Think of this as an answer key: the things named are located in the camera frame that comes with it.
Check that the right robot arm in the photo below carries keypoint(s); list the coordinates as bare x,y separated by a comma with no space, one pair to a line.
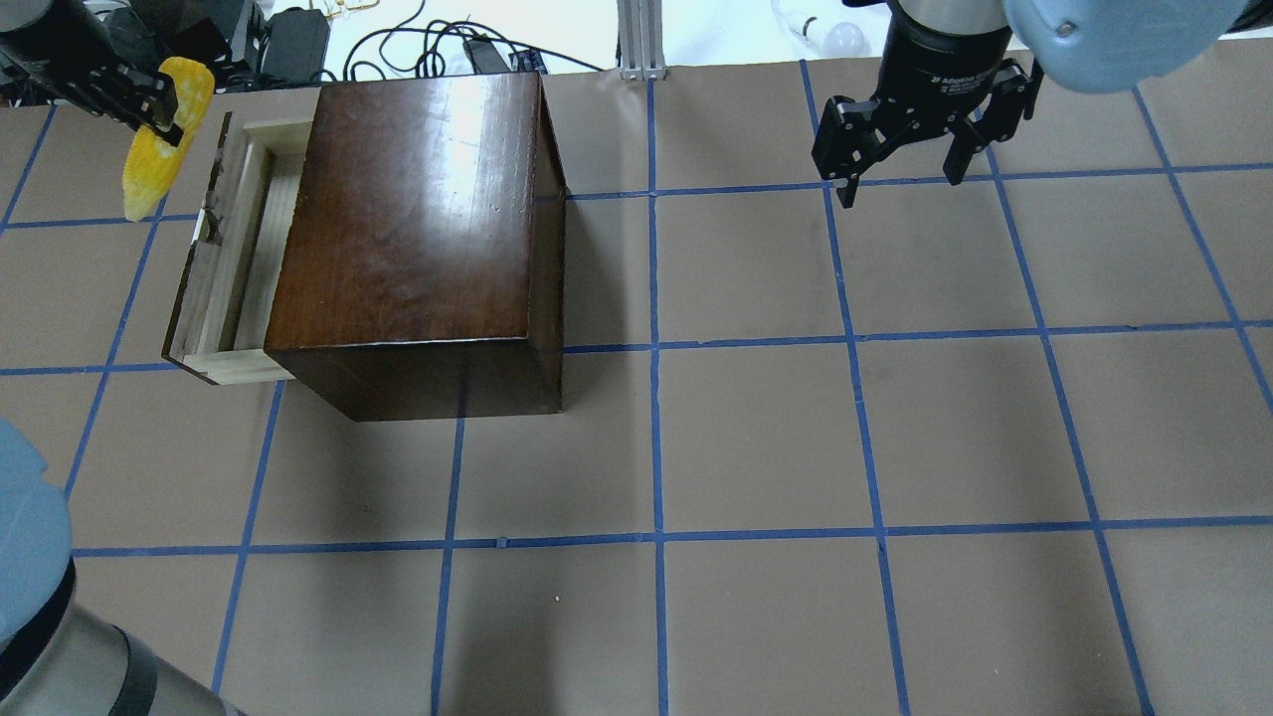
1094,47

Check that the dark wooden drawer box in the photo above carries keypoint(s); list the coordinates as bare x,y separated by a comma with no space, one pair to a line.
399,251

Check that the black power adapter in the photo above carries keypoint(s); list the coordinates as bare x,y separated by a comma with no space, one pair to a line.
296,44

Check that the white light bulb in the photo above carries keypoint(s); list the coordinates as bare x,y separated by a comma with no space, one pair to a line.
820,29

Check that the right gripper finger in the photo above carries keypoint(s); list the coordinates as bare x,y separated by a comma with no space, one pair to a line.
965,146
847,182

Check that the yellow corn cob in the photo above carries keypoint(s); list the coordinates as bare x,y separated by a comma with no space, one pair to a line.
153,163

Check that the aluminium frame post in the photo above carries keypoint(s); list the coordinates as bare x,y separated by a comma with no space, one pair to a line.
640,41

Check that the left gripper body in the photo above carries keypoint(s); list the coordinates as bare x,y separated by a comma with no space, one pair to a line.
52,52

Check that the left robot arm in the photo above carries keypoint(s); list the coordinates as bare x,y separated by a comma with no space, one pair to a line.
58,657

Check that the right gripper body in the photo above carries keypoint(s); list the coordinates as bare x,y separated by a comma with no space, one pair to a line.
940,68

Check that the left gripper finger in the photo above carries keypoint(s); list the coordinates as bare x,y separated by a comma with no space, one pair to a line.
154,104

